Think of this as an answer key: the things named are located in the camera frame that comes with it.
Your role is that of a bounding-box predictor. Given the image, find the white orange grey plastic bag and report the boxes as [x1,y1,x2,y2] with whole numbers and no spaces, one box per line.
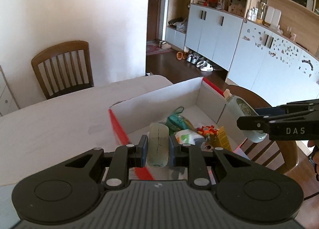
[175,129,206,146]

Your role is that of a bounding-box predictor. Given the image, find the yellow rectangular box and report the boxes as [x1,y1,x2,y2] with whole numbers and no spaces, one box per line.
[211,126,232,151]

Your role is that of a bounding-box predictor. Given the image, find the green embroidered sachet pouch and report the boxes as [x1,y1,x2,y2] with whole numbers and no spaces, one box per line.
[165,106,188,133]

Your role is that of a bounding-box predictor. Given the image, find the pale green round container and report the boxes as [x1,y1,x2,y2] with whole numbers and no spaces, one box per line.
[223,89,267,144]

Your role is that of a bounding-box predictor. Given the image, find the person right hand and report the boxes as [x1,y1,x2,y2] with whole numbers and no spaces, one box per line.
[308,140,319,181]

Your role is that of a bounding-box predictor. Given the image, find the red white cardboard box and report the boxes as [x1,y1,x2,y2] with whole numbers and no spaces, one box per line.
[109,78,246,150]

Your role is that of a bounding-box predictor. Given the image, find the orange slippers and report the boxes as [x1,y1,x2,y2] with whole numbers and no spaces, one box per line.
[176,52,187,60]

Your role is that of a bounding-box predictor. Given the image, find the brown wooden chair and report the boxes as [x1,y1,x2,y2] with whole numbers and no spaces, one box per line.
[31,40,94,99]

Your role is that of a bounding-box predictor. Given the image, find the white wooden sideboard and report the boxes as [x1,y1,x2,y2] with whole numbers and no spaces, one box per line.
[0,68,20,117]

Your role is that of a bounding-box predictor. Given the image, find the large wall cabinet unit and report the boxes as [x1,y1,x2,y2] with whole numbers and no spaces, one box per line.
[165,0,318,105]

